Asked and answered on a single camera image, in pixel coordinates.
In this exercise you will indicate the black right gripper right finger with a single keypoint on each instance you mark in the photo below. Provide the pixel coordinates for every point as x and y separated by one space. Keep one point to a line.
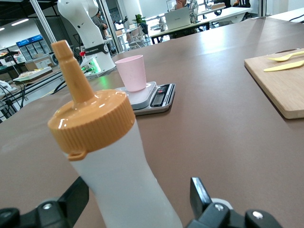
199 199

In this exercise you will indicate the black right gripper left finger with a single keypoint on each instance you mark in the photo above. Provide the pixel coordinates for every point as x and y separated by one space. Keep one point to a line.
69 206

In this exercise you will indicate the squeeze bottle with orange cap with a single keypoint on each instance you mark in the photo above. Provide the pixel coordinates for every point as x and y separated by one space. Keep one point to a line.
118 166

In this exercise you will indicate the pink plastic cup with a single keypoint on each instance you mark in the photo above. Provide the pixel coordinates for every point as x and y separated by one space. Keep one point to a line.
133 71

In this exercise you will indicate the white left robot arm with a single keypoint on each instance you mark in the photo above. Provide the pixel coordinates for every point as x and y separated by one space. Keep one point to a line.
80 23

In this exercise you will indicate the brown table cover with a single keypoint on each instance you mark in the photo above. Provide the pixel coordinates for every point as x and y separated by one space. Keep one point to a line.
213 130

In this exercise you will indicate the silver digital kitchen scale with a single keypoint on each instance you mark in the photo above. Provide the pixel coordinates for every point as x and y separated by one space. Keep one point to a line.
156 99

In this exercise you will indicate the tray with food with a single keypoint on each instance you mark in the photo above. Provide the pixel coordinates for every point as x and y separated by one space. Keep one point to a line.
33 73

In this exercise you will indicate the wooden cutting board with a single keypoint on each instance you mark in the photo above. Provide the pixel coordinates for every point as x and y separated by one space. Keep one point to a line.
285 90

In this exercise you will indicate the yellow plastic knife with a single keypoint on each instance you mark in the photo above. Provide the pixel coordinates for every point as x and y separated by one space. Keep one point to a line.
285 66

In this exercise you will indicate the glass door display fridge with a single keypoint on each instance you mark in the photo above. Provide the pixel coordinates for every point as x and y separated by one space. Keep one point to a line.
33 48

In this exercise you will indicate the yellow plastic fork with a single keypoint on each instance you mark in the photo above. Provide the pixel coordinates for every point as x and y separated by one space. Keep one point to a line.
283 57

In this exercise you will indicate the silver laptop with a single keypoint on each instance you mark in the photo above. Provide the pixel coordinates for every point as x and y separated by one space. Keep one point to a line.
177 19

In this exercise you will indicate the standing person in dark clothes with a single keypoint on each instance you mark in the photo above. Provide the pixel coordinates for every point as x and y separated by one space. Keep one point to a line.
98 22

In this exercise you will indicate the white office desk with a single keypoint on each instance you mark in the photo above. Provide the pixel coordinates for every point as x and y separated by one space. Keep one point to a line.
225 14

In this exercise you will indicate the seated person in plaid shirt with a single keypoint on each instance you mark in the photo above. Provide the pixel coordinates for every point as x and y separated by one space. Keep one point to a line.
192 9

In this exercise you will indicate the green potted plant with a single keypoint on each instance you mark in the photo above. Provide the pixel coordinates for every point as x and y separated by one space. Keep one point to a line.
139 18

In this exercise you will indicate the aluminium frame pole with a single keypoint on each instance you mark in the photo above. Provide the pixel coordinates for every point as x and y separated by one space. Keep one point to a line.
42 21

